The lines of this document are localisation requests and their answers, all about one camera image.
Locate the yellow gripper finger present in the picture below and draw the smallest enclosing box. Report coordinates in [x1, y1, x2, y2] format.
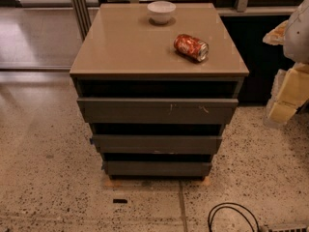
[267, 63, 309, 124]
[263, 20, 288, 45]

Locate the grey top drawer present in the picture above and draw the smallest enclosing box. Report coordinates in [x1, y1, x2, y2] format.
[77, 98, 239, 125]

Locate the grey drawer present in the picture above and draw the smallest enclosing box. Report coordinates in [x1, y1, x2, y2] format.
[77, 98, 239, 125]
[102, 161, 211, 177]
[93, 134, 222, 155]

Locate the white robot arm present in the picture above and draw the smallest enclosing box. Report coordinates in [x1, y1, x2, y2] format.
[263, 0, 309, 128]

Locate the grey drawer cabinet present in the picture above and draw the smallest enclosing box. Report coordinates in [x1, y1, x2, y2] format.
[69, 2, 250, 181]

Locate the grey bottom drawer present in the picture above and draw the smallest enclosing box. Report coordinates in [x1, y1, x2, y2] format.
[102, 161, 211, 177]

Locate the grey middle drawer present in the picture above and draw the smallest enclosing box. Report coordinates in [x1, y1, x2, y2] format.
[93, 134, 222, 155]

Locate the red soda can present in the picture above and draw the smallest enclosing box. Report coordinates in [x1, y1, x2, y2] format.
[174, 34, 210, 62]

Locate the white ceramic bowl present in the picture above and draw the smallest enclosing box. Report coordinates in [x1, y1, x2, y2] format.
[147, 1, 176, 24]

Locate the black cable loop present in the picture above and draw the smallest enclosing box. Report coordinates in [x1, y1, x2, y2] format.
[207, 202, 261, 232]

